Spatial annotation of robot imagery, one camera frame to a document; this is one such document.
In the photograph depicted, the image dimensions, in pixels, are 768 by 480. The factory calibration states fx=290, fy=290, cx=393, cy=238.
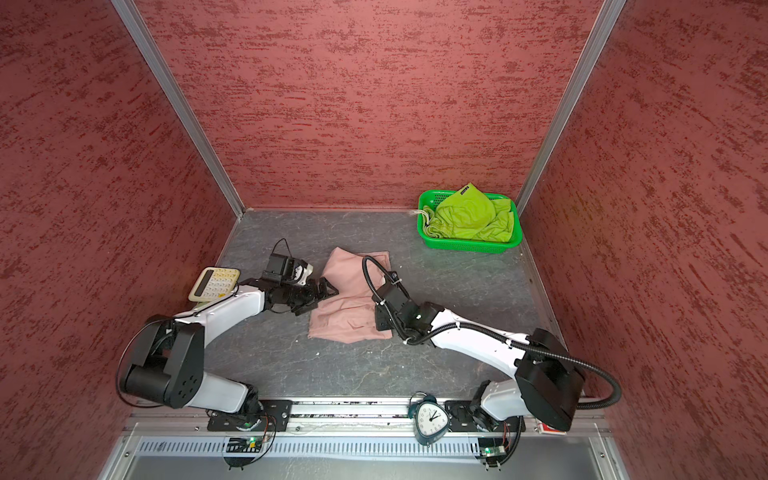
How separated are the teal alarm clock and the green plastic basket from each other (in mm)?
585

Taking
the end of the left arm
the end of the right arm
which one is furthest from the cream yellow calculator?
the end of the right arm

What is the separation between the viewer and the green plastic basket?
1.11 m

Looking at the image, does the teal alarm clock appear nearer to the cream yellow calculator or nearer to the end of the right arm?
the end of the right arm

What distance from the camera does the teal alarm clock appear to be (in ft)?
2.28

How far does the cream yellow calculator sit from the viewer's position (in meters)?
0.96
